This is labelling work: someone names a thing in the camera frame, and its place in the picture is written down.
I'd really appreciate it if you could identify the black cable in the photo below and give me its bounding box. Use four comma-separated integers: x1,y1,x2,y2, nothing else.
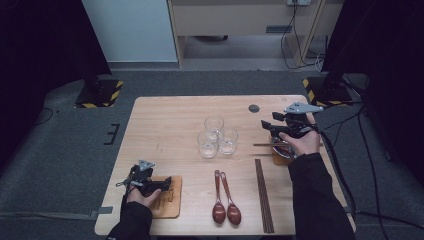
325,108,366,153
280,3,323,70
292,3,306,66
357,109,390,240
321,99,364,113
33,107,54,126
353,210,424,231

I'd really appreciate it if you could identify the left hand-held gripper cable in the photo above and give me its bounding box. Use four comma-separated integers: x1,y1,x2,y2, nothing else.
119,183,132,214

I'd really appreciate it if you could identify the dark curtain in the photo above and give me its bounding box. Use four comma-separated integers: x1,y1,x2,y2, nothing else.
0,0,113,168
321,0,424,188

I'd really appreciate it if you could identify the white cabinet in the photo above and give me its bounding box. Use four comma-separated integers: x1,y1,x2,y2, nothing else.
82,0,178,63

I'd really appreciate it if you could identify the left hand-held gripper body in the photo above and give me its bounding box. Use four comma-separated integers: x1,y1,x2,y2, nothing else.
114,159,157,198

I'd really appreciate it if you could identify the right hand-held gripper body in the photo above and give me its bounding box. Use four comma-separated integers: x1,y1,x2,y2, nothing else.
283,101,324,139

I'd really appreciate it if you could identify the right hand-held gripper cable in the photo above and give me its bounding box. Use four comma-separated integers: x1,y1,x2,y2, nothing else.
313,124,358,214

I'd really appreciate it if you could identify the clear glass cup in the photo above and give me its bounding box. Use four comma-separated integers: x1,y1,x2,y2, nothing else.
204,115,225,141
218,127,239,156
196,130,219,159

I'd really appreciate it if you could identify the person's left hand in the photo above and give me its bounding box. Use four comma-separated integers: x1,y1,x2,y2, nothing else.
126,189,163,209

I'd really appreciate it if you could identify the person's right hand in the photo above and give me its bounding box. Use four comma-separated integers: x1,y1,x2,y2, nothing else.
279,114,322,157

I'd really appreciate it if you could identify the hand-held gripper cable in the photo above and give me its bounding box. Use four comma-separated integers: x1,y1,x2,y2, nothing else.
313,124,358,214
119,183,132,214

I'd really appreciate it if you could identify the brown wooden chopstick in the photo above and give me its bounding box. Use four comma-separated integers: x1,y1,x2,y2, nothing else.
252,142,291,148

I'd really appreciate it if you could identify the row of brown chopsticks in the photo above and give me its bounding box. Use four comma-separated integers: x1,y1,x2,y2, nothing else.
254,158,275,234

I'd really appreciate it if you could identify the black stand with striped base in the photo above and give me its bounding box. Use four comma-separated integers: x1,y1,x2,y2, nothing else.
74,66,124,109
302,0,378,107

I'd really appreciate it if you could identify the shiny metal bowl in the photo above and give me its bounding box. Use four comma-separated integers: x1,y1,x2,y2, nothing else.
271,135,298,160

